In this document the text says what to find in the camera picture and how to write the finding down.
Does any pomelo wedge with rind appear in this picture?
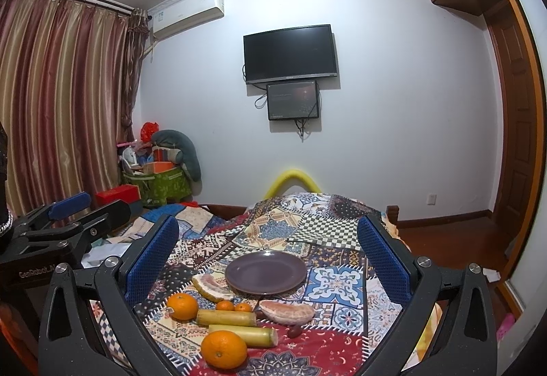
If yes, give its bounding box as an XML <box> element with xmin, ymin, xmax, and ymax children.
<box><xmin>191</xmin><ymin>273</ymin><xmax>236</xmax><ymax>303</ymax></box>

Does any black wall television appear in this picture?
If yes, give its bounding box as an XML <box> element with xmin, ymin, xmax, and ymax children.
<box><xmin>243</xmin><ymin>24</ymin><xmax>338</xmax><ymax>84</ymax></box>

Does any purple round plate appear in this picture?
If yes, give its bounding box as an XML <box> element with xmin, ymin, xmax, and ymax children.
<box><xmin>224</xmin><ymin>250</ymin><xmax>308</xmax><ymax>295</ymax></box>

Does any large orange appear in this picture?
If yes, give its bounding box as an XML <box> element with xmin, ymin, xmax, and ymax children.
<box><xmin>166</xmin><ymin>293</ymin><xmax>199</xmax><ymax>321</ymax></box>
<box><xmin>200</xmin><ymin>330</ymin><xmax>248</xmax><ymax>369</ymax></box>

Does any red box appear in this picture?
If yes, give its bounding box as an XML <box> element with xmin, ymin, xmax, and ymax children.
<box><xmin>95</xmin><ymin>184</ymin><xmax>141</xmax><ymax>206</ymax></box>

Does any blue patchwork bed quilt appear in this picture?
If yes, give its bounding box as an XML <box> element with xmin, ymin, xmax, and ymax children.
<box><xmin>81</xmin><ymin>204</ymin><xmax>225</xmax><ymax>269</ymax></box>

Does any green storage box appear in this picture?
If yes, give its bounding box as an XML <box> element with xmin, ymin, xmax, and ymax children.
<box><xmin>122</xmin><ymin>167</ymin><xmax>192</xmax><ymax>208</ymax></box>

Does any small tangerine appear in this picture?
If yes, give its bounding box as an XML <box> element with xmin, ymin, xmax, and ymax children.
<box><xmin>216</xmin><ymin>300</ymin><xmax>235</xmax><ymax>311</ymax></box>
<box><xmin>234</xmin><ymin>303</ymin><xmax>253</xmax><ymax>313</ymax></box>

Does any red plastic bag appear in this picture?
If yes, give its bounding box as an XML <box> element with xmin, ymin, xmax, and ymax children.
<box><xmin>140</xmin><ymin>121</ymin><xmax>159</xmax><ymax>143</ymax></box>

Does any wooden door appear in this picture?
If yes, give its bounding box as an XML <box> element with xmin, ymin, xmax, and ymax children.
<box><xmin>486</xmin><ymin>1</ymin><xmax>537</xmax><ymax>251</ymax></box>

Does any patchwork patterned tablecloth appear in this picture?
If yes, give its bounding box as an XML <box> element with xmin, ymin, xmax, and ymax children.
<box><xmin>134</xmin><ymin>193</ymin><xmax>401</xmax><ymax>375</ymax></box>

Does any peeled pomelo wedge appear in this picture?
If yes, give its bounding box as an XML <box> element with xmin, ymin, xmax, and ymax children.
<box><xmin>259</xmin><ymin>300</ymin><xmax>315</xmax><ymax>326</ymax></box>

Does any white wall socket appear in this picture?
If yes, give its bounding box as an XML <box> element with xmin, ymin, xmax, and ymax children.
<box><xmin>427</xmin><ymin>194</ymin><xmax>437</xmax><ymax>206</ymax></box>

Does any striped red gold curtain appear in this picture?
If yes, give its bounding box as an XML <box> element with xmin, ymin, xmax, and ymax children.
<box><xmin>1</xmin><ymin>0</ymin><xmax>149</xmax><ymax>215</ymax></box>

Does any grey plush toy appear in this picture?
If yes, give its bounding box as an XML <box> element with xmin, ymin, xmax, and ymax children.
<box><xmin>151</xmin><ymin>130</ymin><xmax>201</xmax><ymax>182</ymax></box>

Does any small black wall monitor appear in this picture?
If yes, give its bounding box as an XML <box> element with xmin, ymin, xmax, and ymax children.
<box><xmin>266</xmin><ymin>80</ymin><xmax>320</xmax><ymax>121</ymax></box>

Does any white air conditioner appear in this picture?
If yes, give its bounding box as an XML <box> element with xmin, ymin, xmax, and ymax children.
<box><xmin>152</xmin><ymin>0</ymin><xmax>224</xmax><ymax>40</ymax></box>

